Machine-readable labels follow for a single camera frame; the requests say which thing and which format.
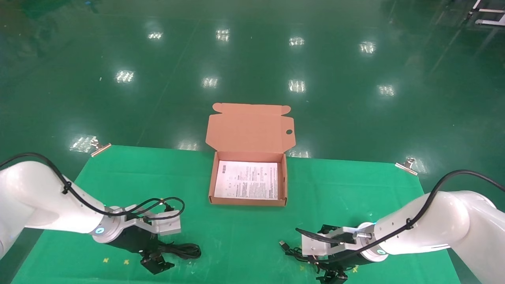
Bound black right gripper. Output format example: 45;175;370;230
316;252;373;284

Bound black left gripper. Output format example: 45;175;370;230
107;226;175;275

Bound black data cable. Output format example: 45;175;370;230
156;242;202;260

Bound black wired computer mouse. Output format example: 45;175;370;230
279;240;328;277

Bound brown cardboard box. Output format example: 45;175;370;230
205;103;296;207

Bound green table cloth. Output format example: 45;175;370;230
11;145;461;284

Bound white printed paper sheet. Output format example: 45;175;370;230
214;161;279;200

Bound metal spring clip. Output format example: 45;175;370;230
90;138;112;157
395;157;419;176

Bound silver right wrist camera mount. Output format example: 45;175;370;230
302;226;373;257

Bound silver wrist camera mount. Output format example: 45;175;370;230
126;205;182;236
302;226;373;257

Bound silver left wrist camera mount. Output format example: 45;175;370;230
126;205;182;236

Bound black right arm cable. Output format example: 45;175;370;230
295;170;505;264

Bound white metal frame base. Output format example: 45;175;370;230
468;0;505;26

